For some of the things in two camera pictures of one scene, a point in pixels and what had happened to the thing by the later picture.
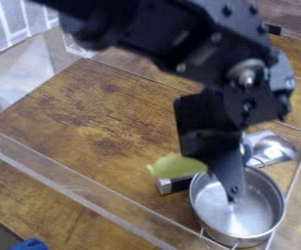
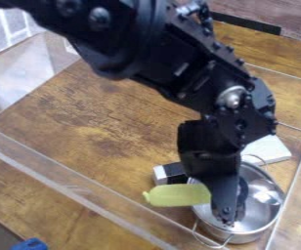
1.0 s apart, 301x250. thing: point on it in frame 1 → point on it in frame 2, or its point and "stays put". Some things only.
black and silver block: [168, 186] → [170, 174]
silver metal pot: [236, 224] stays put
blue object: [31, 243] stays put
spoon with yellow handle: [178, 167] → [179, 194]
